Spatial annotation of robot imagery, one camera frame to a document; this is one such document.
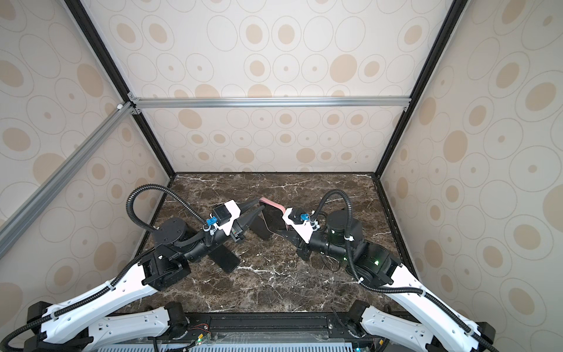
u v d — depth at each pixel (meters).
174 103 0.90
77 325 0.41
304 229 0.51
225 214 0.41
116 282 0.43
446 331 0.39
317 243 0.52
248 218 0.49
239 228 0.48
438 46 0.75
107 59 0.78
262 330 0.75
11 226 0.51
